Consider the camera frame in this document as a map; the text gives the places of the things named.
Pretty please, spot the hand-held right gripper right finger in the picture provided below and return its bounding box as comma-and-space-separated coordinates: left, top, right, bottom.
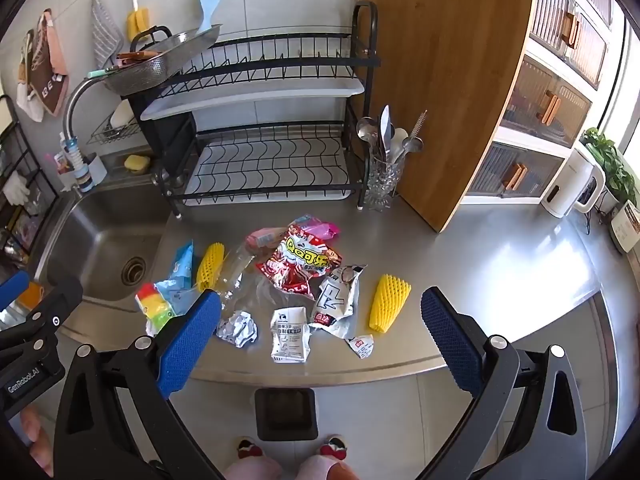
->
421, 287, 589, 480

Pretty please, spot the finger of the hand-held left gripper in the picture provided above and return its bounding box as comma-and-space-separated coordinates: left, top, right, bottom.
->
0, 270, 32, 312
0, 274, 84, 358

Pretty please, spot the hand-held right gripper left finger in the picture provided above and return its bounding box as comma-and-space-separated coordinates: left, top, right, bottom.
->
52, 289, 226, 480

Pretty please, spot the clear plastic bottle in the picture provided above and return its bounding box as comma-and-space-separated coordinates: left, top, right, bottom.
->
215, 245, 262, 312

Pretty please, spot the black trash bin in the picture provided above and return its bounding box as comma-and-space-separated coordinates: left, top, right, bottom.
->
254, 387, 320, 442

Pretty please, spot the red snack bag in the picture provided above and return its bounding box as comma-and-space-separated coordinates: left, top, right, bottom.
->
255, 225, 344, 302

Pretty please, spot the person's left hand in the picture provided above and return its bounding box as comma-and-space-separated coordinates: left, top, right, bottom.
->
19, 406, 54, 479

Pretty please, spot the crumpled foil ball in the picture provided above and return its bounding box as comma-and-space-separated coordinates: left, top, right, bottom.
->
215, 310, 259, 349

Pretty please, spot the rainbow sponge plastic package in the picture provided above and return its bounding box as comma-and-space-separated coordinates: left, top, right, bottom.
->
135, 241, 203, 337

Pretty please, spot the yellow foam fruit net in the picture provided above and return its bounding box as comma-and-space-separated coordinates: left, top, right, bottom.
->
196, 242, 226, 292
369, 274, 412, 335

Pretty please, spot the steel sink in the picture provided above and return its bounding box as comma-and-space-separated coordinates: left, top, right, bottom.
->
35, 152, 173, 311

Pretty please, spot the small torn wrapper piece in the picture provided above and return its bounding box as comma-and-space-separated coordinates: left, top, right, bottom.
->
345, 333, 375, 360

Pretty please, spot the clear plastic bag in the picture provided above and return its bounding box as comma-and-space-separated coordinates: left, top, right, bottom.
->
239, 270, 321, 322

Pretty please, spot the white glove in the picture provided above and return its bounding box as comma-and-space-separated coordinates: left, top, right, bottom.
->
0, 172, 34, 206

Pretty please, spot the white paper packet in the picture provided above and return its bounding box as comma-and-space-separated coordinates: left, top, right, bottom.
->
270, 306, 311, 364

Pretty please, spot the silver white snack bag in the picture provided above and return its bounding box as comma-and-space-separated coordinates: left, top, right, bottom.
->
309, 263, 369, 342

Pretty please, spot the red left slipper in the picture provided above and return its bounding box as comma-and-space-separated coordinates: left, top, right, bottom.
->
236, 436, 265, 461

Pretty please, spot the red slipper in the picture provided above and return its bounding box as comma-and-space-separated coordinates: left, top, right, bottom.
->
236, 436, 265, 461
320, 435, 347, 461

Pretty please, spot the pink snack wrapper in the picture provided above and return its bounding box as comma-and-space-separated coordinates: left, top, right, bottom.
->
248, 214, 342, 252

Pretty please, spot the pink slipper with bow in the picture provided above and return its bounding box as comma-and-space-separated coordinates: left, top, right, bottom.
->
222, 456, 284, 480

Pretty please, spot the red right slipper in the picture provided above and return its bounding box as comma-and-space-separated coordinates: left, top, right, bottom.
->
320, 435, 347, 461

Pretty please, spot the crystal glass utensil holder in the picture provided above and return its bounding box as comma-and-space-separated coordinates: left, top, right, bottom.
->
363, 152, 406, 212

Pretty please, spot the person's right leg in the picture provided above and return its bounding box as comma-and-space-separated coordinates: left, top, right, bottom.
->
295, 455, 362, 480

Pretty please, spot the white electric kettle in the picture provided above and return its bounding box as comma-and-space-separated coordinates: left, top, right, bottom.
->
540, 147, 606, 219

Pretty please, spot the white soap bar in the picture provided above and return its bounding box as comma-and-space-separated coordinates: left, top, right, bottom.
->
110, 101, 135, 129

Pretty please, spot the white spoon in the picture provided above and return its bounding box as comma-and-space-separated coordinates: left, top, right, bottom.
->
390, 127, 410, 163

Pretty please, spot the small printed box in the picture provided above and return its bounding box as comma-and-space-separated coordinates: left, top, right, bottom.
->
607, 200, 640, 256

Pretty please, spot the thin bottle brush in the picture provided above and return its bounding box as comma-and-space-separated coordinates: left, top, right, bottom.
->
406, 109, 429, 142

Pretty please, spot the steel knife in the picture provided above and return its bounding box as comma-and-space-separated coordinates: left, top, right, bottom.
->
378, 105, 393, 161

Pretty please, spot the green potted plant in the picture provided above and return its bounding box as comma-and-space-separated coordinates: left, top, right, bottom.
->
580, 127, 639, 207

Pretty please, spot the black two-tier dish rack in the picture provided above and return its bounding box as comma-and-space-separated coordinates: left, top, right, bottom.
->
125, 2, 383, 218

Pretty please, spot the steel colander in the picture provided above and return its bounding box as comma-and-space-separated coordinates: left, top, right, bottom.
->
87, 24, 222, 97

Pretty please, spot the wooden cutting board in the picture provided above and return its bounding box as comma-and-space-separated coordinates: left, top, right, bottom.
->
350, 0, 536, 233

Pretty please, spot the white storage cabinet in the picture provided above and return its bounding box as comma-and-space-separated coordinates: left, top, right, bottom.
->
460, 0, 614, 206

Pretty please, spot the grey hanging cloth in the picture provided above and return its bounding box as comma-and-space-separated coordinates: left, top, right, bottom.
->
91, 0, 125, 69

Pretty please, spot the yellow sponge bottle brush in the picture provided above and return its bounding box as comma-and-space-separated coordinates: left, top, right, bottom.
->
127, 0, 151, 44

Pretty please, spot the blue rice paddle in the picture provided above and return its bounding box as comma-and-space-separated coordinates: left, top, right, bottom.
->
196, 0, 229, 36

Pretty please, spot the black wire shelf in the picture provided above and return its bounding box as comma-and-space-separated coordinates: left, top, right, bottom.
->
0, 94, 62, 271

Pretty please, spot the wire wall basket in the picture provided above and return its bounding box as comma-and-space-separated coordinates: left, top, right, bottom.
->
88, 111, 144, 146

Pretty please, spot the steel faucet with hose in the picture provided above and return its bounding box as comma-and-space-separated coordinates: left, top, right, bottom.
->
63, 77, 108, 194

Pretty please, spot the brown handled utensil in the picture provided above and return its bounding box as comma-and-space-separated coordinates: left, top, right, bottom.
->
115, 49, 159, 66

